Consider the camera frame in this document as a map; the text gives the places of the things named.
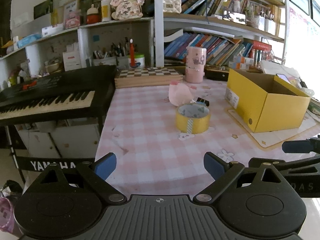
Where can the pink plush pig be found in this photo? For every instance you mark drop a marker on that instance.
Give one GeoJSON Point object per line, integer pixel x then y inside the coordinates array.
{"type": "Point", "coordinates": [180, 93]}

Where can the yellow tape roll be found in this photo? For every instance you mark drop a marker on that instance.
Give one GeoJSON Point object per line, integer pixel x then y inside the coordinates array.
{"type": "Point", "coordinates": [192, 118]}

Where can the yellow cardboard box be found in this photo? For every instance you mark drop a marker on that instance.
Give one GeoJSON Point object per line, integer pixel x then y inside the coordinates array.
{"type": "Point", "coordinates": [265, 102]}

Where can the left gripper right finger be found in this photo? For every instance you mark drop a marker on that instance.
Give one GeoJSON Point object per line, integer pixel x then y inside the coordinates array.
{"type": "Point", "coordinates": [224, 175]}

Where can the pink decorative plaque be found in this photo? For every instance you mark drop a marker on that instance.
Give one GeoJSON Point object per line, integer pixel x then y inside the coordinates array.
{"type": "Point", "coordinates": [127, 9]}

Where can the white green-lid jar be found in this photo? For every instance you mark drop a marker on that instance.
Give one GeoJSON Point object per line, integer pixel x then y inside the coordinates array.
{"type": "Point", "coordinates": [139, 60]}

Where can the white pen holder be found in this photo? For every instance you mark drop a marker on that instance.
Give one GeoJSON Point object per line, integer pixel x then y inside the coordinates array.
{"type": "Point", "coordinates": [109, 61]}

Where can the wooden chess board box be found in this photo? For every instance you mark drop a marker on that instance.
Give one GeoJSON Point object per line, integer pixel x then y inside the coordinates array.
{"type": "Point", "coordinates": [143, 77]}

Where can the black electronic keyboard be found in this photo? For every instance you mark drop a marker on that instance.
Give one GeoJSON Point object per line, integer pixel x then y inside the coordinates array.
{"type": "Point", "coordinates": [80, 93]}

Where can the white bookshelf unit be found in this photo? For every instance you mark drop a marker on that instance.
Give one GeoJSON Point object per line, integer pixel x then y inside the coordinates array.
{"type": "Point", "coordinates": [19, 7]}

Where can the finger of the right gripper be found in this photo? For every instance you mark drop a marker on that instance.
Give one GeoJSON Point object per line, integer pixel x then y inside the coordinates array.
{"type": "Point", "coordinates": [301, 146]}

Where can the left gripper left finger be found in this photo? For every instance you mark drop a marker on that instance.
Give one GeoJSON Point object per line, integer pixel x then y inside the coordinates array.
{"type": "Point", "coordinates": [95, 175]}

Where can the smartphone with lit screen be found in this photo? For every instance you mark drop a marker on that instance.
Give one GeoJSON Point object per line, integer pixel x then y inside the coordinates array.
{"type": "Point", "coordinates": [287, 79]}

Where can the pink cylindrical container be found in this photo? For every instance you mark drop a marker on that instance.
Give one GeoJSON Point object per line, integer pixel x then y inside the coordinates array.
{"type": "Point", "coordinates": [195, 63]}

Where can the black binder clip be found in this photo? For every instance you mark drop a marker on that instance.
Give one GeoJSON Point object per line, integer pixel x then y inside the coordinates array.
{"type": "Point", "coordinates": [203, 102]}

